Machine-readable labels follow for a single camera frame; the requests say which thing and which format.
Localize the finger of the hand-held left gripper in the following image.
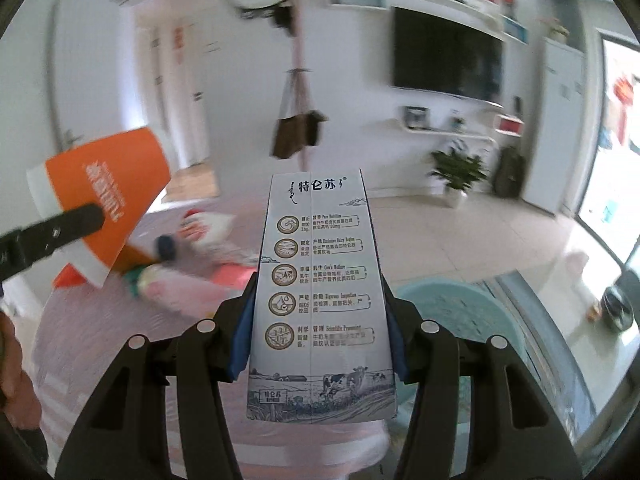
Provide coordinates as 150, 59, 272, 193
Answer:
0, 203, 106, 283

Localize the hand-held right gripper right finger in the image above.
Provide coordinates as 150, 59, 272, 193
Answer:
382, 270, 586, 480

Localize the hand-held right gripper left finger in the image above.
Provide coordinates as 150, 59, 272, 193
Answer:
54, 272, 261, 480

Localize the orange packet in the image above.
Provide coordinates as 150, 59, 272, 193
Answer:
52, 242, 161, 291

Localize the pink packet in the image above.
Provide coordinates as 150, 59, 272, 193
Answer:
210, 265, 258, 301

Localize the teal plastic basket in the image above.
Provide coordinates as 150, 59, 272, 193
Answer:
387, 280, 525, 431

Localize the orange and white carton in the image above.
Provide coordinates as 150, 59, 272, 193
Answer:
26, 126, 173, 288

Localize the pink and white plastic bottle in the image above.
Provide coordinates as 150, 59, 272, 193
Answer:
127, 262, 221, 318

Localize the white printed milk carton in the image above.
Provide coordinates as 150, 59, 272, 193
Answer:
245, 167, 401, 422

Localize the white and red plastic bag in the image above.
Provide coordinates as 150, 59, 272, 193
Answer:
180, 210, 236, 256

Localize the person's left forearm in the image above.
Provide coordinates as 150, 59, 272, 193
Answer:
0, 310, 43, 431

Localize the floral tablecloth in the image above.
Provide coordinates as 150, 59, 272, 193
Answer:
37, 192, 391, 480

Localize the white room door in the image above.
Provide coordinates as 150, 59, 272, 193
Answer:
50, 0, 151, 151

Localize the potted green plant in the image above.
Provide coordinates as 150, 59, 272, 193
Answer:
430, 147, 488, 208

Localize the white hallway door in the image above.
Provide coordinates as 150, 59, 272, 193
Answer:
160, 25, 211, 168

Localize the black guitar bag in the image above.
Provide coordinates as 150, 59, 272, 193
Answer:
494, 146, 526, 198

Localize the brown hanging bag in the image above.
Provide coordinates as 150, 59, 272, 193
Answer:
270, 115, 311, 158

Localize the black hanging bag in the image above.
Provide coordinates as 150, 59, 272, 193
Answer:
305, 110, 327, 146

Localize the robot vacuum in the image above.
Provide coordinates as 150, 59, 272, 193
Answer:
600, 285, 636, 332

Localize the glass sliding door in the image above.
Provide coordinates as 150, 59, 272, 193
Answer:
575, 30, 640, 266

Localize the tall white refrigerator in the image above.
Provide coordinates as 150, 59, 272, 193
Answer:
522, 37, 586, 216

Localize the pink coat rack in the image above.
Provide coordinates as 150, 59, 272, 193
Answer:
280, 0, 326, 171

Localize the black cap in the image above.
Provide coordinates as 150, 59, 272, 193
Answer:
272, 5, 297, 36

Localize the red knot ornament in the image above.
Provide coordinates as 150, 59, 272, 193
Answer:
615, 75, 636, 141

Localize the white low wall shelf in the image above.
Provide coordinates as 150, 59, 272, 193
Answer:
375, 119, 493, 143

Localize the black picture frame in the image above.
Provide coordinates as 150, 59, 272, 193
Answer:
405, 106, 431, 130

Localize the red oblong wall cubby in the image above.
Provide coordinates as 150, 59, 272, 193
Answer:
495, 114, 523, 136

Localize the wall-mounted television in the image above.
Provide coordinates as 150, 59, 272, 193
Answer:
390, 6, 505, 103

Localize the small blue wall cubby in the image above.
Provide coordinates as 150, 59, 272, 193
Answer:
500, 15, 528, 46

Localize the white curved wall shelf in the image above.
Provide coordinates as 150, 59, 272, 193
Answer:
345, 0, 507, 41

